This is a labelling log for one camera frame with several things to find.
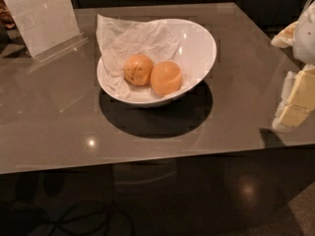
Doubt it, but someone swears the brown object behind sign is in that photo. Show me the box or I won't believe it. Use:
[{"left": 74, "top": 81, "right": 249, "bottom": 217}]
[{"left": 0, "top": 0, "right": 16, "bottom": 30}]

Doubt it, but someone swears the orange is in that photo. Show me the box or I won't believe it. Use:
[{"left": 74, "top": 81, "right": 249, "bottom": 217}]
[
  {"left": 151, "top": 61, "right": 182, "bottom": 95},
  {"left": 123, "top": 54, "right": 154, "bottom": 87}
]

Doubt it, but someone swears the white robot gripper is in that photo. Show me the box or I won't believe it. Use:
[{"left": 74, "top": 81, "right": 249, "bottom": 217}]
[{"left": 271, "top": 1, "right": 315, "bottom": 133}]

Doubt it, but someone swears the black cable on floor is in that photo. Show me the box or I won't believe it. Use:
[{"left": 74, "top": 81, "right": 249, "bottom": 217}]
[{"left": 32, "top": 199, "right": 135, "bottom": 236}]

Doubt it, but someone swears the white ceramic bowl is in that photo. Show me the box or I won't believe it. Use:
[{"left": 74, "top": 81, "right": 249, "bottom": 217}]
[{"left": 97, "top": 19, "right": 217, "bottom": 107}]

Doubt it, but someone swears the white paper napkin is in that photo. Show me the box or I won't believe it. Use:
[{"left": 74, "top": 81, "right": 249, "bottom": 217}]
[{"left": 95, "top": 14, "right": 182, "bottom": 100}]

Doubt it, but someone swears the clear acrylic sign holder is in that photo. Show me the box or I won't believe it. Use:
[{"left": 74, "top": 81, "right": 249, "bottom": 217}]
[{"left": 4, "top": 0, "right": 86, "bottom": 62}]

